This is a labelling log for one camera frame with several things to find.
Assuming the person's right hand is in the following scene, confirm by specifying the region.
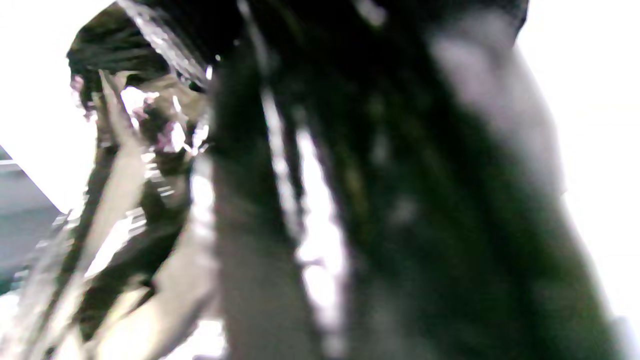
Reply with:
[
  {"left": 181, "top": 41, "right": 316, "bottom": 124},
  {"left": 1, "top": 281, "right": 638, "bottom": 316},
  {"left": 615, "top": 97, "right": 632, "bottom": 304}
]
[{"left": 235, "top": 0, "right": 528, "bottom": 56}]

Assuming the black plastic trash bag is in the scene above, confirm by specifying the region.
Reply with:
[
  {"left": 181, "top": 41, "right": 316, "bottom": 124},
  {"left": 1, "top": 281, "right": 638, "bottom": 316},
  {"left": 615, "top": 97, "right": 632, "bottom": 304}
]
[{"left": 0, "top": 0, "right": 631, "bottom": 360}]

